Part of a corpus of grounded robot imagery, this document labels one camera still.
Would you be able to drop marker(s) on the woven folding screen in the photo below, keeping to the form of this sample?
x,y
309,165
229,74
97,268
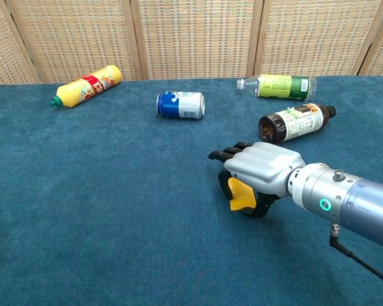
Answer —
x,y
191,38

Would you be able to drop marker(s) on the blue and white can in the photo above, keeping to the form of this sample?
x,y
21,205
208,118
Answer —
x,y
181,104

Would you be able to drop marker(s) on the clear bottle green label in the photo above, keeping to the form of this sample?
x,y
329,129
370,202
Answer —
x,y
277,86

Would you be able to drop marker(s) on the blue table cloth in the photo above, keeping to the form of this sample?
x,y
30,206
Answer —
x,y
115,207

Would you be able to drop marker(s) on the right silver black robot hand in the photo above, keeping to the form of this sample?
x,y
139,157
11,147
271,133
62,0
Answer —
x,y
265,165

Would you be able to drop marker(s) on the dark brown bottle white label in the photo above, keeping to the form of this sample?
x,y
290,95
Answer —
x,y
295,122

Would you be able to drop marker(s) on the yellow bottle with green cap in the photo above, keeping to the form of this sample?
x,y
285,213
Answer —
x,y
87,86

